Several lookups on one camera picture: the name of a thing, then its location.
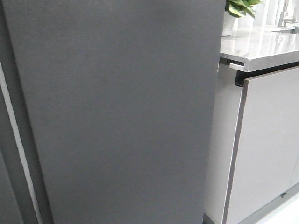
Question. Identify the grey fridge door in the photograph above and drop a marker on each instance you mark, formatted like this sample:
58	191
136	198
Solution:
23	196
120	97

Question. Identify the white cabinet door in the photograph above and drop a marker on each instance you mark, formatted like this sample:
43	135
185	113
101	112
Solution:
266	146

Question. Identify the white plant pot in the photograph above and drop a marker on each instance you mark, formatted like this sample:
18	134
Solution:
228	23

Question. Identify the grey stone countertop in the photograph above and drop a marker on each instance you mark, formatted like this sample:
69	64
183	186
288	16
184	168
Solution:
252	49

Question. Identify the green potted plant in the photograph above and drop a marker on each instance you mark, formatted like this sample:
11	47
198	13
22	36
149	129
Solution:
240	8

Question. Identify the silver kitchen faucet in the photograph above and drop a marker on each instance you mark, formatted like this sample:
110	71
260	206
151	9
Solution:
284	18

